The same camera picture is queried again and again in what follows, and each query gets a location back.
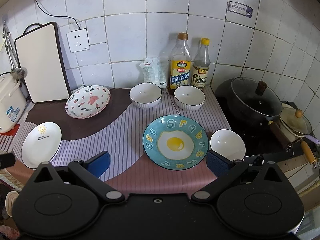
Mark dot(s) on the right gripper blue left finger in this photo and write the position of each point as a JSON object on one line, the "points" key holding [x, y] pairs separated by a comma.
{"points": [[93, 167]]}

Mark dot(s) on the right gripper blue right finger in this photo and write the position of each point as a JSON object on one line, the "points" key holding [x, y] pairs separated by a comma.
{"points": [[220, 165]]}

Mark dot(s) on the white sun plate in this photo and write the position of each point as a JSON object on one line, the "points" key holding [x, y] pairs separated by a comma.
{"points": [[41, 144]]}

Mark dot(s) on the blue egg plate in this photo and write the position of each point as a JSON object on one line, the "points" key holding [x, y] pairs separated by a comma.
{"points": [[175, 142]]}

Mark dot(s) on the pink rabbit carrot plate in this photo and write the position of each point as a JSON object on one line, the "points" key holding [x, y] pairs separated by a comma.
{"points": [[87, 102]]}

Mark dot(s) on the white ribbed bowl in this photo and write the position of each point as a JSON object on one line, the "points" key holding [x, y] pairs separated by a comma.
{"points": [[189, 98], [145, 95]]}

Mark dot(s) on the white cup lower left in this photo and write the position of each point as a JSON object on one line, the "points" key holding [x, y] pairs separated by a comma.
{"points": [[9, 201]]}

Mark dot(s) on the black gas stove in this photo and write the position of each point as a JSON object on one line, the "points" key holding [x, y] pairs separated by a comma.
{"points": [[258, 138]]}

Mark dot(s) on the striped table cover mat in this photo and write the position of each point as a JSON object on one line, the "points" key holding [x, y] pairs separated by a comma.
{"points": [[118, 129]]}

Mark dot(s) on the glass wok lid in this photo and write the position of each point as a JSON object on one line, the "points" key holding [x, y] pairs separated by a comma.
{"points": [[257, 96]]}

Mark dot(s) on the cream pot with lid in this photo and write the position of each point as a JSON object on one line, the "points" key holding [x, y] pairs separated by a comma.
{"points": [[297, 128]]}

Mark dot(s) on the metal ladle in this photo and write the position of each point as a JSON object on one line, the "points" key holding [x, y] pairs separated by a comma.
{"points": [[17, 72]]}

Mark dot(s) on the white vinegar bottle yellow cap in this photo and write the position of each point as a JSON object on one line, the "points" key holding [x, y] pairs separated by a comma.
{"points": [[201, 65]]}

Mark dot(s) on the cooking wine bottle yellow label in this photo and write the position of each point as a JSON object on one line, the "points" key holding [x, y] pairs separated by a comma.
{"points": [[180, 63]]}

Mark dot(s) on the white plastic bag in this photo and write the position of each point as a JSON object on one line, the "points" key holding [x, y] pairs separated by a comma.
{"points": [[155, 70]]}

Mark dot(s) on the white cutting board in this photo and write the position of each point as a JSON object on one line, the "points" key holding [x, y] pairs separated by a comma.
{"points": [[39, 54]]}

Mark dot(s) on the black wok with handle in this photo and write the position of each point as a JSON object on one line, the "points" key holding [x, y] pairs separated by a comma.
{"points": [[252, 110]]}

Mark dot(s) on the white wall socket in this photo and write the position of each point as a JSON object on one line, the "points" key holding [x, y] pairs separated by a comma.
{"points": [[78, 40]]}

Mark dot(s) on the wall sticker label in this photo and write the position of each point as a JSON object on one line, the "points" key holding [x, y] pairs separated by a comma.
{"points": [[240, 9]]}

